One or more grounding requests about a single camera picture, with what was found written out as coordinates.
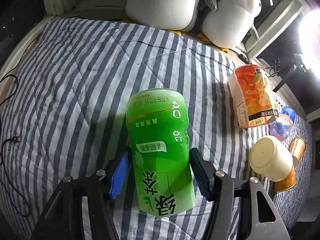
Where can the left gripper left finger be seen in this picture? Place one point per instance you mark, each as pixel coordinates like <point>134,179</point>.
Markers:
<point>62,216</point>

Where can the green tea cup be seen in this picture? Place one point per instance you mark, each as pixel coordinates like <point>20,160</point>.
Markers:
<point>157,122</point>

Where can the near copper paper cup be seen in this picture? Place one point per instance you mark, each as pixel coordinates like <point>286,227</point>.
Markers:
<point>287,183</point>

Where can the copper paper cup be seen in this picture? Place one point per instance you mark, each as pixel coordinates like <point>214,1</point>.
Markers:
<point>297,148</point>
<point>287,183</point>

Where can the cream plastic cup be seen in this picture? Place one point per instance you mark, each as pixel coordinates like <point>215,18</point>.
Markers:
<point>270,158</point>

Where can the far copper paper cup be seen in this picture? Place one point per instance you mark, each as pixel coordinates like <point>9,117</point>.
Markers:
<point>297,148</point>

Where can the blue pink plastic cup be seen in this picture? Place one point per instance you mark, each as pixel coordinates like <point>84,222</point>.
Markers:
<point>281,128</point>

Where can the striped quilt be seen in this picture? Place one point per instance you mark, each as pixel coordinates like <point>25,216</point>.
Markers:
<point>67,113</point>

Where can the small plush penguin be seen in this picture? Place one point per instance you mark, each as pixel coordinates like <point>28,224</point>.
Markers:
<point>228,24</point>

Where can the large plush penguin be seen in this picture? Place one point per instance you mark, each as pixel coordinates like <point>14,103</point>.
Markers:
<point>166,14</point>

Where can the ring light stand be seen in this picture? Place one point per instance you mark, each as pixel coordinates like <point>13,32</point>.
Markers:
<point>285,67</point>

